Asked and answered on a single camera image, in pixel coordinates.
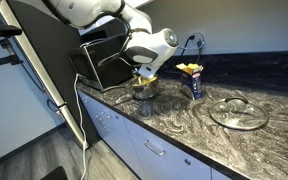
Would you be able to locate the black microwave oven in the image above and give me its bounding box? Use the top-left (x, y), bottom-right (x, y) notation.
top-left (68, 30), bottom-right (142, 93)

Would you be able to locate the tall black side panel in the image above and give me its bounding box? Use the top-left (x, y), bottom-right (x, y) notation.
top-left (5, 0), bottom-right (102, 148)

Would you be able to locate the black floor object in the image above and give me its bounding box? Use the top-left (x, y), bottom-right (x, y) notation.
top-left (39, 165), bottom-right (69, 180)

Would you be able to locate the round glass pot lid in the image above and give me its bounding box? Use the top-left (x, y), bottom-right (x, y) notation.
top-left (208, 95), bottom-right (270, 132)

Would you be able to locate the white hanging cable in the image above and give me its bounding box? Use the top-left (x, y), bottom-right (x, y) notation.
top-left (72, 73), bottom-right (89, 180)

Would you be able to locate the black camera stand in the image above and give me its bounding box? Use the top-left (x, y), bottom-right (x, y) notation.
top-left (0, 23), bottom-right (24, 71)

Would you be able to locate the black power cord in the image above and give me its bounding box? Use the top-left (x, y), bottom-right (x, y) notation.
top-left (163, 33), bottom-right (206, 74)

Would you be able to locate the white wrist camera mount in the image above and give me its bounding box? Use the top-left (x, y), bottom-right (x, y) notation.
top-left (135, 63), bottom-right (162, 81)

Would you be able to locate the blue Barilla orzo box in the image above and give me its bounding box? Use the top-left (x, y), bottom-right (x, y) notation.
top-left (174, 61), bottom-right (206, 102)

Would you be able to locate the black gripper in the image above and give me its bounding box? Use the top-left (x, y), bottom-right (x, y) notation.
top-left (129, 68), bottom-right (145, 87)

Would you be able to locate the white wall outlet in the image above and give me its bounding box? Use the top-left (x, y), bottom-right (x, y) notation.
top-left (185, 29), bottom-right (208, 52)

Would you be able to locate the steel saucepan black handle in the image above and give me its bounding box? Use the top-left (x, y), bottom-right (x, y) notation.
top-left (129, 74), bottom-right (161, 118)

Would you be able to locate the grey wall cable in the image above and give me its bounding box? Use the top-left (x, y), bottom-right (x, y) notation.
top-left (176, 43), bottom-right (203, 52)

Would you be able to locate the tall steel bar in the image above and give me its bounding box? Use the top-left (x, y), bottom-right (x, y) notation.
top-left (0, 0), bottom-right (90, 150)

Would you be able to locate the white cabinet front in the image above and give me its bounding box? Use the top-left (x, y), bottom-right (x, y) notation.
top-left (103, 104), bottom-right (216, 180)
top-left (78, 89), bottom-right (109, 158)

